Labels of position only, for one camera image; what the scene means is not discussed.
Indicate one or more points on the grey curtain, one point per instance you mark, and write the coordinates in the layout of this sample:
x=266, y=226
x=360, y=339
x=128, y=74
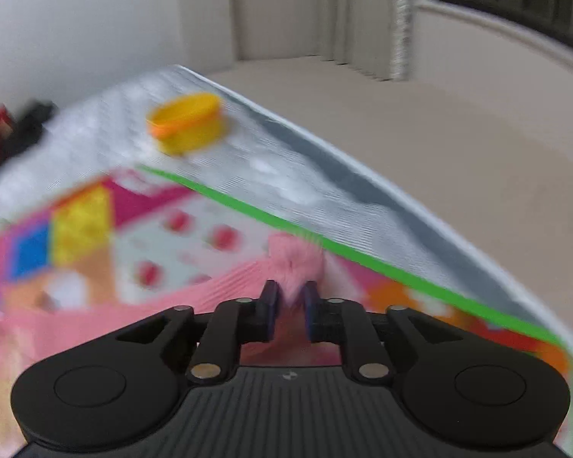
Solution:
x=344, y=14

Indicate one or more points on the pink ribbed garment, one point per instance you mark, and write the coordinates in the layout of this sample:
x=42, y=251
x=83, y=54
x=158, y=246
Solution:
x=267, y=286

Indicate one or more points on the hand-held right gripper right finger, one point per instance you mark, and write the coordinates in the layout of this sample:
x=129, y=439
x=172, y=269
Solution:
x=310, y=310

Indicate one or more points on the colourful cartoon play mat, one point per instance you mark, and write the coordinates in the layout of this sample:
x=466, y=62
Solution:
x=172, y=233

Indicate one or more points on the black garment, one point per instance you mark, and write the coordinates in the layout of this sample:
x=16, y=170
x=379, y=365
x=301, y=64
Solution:
x=26, y=126

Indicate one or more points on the yellow round container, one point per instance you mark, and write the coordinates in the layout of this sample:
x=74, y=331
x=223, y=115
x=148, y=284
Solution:
x=187, y=124

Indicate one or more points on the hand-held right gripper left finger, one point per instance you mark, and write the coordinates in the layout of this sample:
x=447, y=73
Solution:
x=269, y=306

